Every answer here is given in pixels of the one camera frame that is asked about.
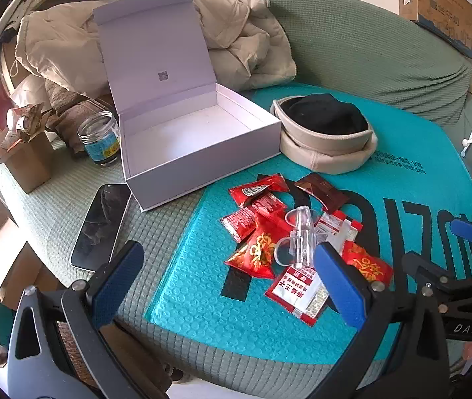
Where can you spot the printed cardboard shipping box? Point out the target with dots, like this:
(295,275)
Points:
(439,4)

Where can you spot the red and gold candy packet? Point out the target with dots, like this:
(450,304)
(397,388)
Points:
(254,255)
(365,268)

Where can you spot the green sofa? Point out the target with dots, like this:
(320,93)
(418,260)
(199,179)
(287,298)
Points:
(365,50)

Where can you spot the small brown cardboard box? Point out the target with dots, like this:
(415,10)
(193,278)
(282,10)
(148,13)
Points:
(28,162)

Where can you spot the brown sauce sachet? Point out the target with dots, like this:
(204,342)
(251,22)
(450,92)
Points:
(321,191)

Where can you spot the glass jar with blue label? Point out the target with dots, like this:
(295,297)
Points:
(101,145)

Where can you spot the white gift box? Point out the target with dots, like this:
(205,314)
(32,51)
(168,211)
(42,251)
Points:
(169,141)

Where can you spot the beige puffer jacket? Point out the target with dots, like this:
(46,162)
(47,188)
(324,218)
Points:
(244,45)

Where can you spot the red ketchup sachet with label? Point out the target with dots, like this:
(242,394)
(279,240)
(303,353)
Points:
(256,187)

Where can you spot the beige hat with black lining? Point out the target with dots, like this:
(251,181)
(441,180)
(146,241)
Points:
(323,151)

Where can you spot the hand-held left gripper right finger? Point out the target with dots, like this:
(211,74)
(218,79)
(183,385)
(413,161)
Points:
(340,284)

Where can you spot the black smartphone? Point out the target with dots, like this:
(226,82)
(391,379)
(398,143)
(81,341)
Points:
(99,224)

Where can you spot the small white red packet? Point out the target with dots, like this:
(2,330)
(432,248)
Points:
(338,226)

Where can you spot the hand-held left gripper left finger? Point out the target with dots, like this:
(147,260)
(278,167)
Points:
(119,282)

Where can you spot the flat brown cardboard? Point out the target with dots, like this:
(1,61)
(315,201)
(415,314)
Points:
(7,257)

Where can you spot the large white red snack packet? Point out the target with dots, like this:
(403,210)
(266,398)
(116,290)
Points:
(296,297)

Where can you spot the teal bubble mailer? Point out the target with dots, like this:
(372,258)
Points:
(202,291)

